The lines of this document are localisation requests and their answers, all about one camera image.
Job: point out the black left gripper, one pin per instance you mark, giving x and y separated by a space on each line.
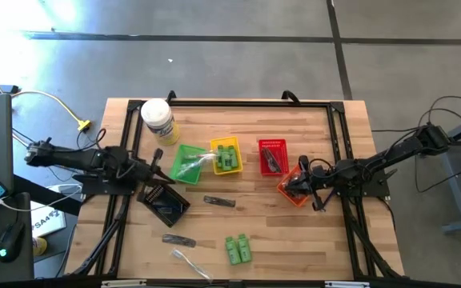
148 172

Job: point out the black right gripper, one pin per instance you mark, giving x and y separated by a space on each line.
320 178

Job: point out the black shower cap bag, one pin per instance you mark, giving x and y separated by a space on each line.
297 198
287 189

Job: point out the red toothbrush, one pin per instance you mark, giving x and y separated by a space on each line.
198 155

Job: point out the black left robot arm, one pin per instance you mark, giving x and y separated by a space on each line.
86 160

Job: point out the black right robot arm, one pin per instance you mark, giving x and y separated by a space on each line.
394 154

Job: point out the orange plastic basket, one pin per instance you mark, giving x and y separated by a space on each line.
288 198

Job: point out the green plastic basket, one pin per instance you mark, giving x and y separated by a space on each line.
184 154

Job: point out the black plastic basket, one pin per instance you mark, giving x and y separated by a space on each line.
165 220

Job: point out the red plastic basket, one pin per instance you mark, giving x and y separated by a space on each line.
272 143

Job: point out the yellow Lysol wipes canister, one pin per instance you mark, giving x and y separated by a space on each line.
160 122

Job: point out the yellow plastic basket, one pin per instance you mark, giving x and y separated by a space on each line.
225 141

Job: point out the silver aluminium bar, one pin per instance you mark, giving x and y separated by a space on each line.
124 284
347 284

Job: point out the white printed box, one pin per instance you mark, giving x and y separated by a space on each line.
46 220

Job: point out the small yellow container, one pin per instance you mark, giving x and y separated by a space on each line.
39 246

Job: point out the blue-grey metal table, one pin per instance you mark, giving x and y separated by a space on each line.
454 188

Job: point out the black computer mouse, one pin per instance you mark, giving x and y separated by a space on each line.
10 241

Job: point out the black side desk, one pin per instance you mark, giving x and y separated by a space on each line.
22 272

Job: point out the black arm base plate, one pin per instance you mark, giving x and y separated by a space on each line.
378 191
94 190

